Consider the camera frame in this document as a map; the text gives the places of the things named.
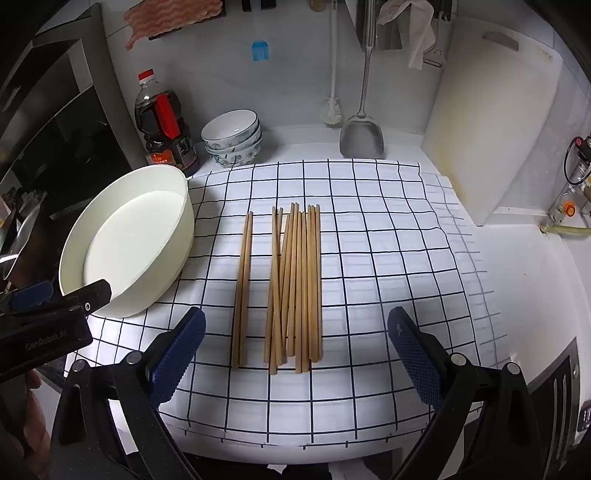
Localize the white round basin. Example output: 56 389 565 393
59 165 195 319

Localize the blue floral ceramic bowl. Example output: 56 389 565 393
201 109 260 146
204 131 262 155
208 141 263 168

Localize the white dish brush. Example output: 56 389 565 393
321 0 345 126

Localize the gas valve with orange knob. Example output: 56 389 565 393
549 185 591 227

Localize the black appliance with vents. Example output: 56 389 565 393
508 337 591 480

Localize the black integrated stove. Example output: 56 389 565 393
0 9 144 287

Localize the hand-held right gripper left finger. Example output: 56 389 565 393
48 305 207 480

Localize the dark soy sauce bottle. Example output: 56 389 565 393
134 69 200 178

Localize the black cable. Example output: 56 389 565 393
564 135 591 185

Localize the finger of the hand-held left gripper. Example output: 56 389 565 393
60 279 113 316
2 280 55 311

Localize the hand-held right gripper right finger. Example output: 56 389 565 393
387 305 546 480

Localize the red striped towel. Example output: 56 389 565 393
124 0 223 51

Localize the pile of wooden chopsticks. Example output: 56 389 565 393
264 202 324 376

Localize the white cutting board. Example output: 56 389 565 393
421 16 564 227

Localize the yellow gas hose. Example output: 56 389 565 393
539 222 591 241

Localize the person's left hand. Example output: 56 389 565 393
14 370 52 469

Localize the white checked cloth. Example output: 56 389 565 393
65 159 513 450

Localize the pale pink cloth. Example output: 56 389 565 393
376 0 437 71

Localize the steel spatula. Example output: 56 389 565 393
339 0 385 158

